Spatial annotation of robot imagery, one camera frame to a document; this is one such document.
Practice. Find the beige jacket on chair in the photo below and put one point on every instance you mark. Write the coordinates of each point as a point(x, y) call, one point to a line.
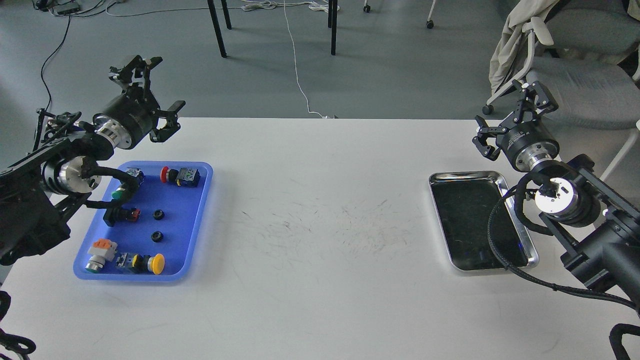
point(510, 38)

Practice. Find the grey switch orange top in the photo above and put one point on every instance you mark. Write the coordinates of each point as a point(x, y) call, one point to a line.
point(102, 251)

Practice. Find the red push button switch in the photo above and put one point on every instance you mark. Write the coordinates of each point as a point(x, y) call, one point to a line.
point(184, 177)

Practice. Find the black table leg right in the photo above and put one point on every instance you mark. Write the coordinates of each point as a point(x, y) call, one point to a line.
point(332, 24)

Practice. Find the small black gear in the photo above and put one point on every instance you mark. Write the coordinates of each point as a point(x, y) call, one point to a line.
point(157, 236)
point(158, 214)

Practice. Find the black power strip on floor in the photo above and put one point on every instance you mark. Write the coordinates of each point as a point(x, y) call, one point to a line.
point(66, 9)

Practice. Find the yellow mushroom push button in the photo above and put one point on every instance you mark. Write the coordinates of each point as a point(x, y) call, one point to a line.
point(135, 263)

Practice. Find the grey office chair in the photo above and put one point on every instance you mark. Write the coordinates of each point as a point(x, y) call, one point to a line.
point(575, 52)

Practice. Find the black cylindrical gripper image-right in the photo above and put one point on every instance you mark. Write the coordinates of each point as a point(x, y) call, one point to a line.
point(528, 143)

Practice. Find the black table leg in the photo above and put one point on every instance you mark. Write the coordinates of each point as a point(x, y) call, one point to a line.
point(332, 24)
point(216, 24)

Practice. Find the black table leg left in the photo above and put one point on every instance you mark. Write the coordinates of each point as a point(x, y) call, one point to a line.
point(216, 24)

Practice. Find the blue plastic tray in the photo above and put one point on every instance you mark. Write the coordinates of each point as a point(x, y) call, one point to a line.
point(184, 208)

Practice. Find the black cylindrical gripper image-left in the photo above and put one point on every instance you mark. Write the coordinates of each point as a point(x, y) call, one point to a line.
point(124, 122)

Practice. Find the silver metal tray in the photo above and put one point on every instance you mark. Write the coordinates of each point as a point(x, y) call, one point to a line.
point(468, 205)

